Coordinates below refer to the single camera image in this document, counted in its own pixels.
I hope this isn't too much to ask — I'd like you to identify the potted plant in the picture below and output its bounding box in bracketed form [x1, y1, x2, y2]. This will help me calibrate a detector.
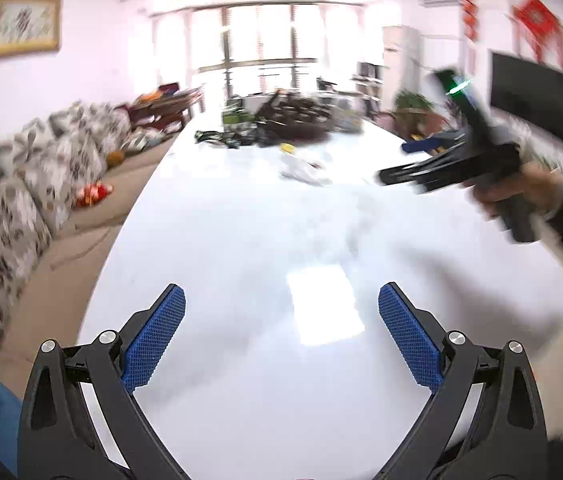
[394, 89, 442, 133]

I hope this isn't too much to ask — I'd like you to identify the floral patterned sofa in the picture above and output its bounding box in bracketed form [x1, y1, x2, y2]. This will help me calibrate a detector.
[0, 100, 182, 396]

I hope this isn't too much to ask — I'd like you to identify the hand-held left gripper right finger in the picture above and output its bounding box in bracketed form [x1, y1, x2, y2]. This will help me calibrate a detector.
[374, 281, 548, 480]

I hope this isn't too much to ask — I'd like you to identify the red orange plush toy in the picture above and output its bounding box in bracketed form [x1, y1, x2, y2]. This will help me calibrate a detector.
[76, 184, 114, 208]

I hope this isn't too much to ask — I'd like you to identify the person's right hand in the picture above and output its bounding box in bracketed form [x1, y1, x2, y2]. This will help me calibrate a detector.
[472, 165, 563, 221]

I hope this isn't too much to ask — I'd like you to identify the black flat television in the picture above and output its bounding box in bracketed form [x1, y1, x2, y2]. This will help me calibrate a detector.
[489, 50, 563, 150]

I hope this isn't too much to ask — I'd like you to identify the gold framed picture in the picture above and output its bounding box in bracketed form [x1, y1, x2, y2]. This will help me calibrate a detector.
[0, 0, 62, 65]

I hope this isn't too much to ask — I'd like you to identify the red hanging wall ornament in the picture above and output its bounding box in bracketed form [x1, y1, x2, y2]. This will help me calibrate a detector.
[461, 0, 479, 43]

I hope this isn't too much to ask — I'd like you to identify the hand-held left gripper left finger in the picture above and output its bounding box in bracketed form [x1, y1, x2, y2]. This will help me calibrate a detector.
[18, 283, 192, 480]

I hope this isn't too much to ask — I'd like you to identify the red knot wall decoration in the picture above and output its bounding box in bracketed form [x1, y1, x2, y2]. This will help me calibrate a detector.
[511, 0, 563, 68]

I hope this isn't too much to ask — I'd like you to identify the green black toy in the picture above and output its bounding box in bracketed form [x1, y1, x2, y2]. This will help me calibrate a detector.
[196, 130, 242, 149]

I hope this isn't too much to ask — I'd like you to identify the wooden side table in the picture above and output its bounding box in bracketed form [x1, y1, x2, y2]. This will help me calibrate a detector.
[129, 82, 205, 133]

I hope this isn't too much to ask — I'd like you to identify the white standing air conditioner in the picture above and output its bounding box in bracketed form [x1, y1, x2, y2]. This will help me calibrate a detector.
[382, 25, 422, 111]

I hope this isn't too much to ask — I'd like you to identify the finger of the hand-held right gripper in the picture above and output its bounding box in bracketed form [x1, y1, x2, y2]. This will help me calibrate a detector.
[400, 131, 471, 156]
[376, 152, 473, 194]

